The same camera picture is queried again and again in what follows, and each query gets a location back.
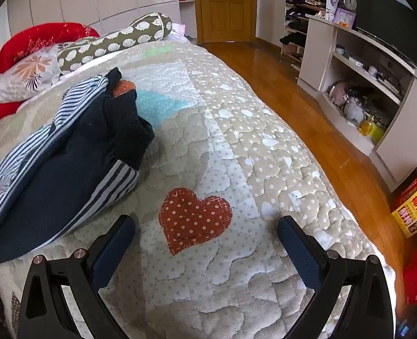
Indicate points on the red fuzzy pillow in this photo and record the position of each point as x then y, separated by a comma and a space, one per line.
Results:
37, 37

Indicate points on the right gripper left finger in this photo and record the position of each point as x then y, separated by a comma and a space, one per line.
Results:
44, 312

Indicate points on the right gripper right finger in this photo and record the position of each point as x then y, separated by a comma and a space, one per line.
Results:
367, 312

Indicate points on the white TV cabinet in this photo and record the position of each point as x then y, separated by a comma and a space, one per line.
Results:
335, 59

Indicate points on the heart patterned quilt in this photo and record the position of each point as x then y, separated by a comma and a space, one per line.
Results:
213, 138

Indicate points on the black television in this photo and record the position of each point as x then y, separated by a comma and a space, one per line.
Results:
391, 23

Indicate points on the cluttered shoe rack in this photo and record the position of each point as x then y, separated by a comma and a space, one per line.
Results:
296, 24

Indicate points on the navy striped pants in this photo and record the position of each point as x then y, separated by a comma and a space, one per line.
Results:
68, 171

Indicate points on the yellow bottle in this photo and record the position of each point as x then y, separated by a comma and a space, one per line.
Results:
366, 126

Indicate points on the olive hedgehog bolster pillow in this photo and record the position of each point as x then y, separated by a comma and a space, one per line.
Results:
151, 27

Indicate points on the floral white pillow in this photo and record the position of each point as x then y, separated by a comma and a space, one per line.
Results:
31, 75

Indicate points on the wooden door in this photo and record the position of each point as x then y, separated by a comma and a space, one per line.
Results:
225, 20

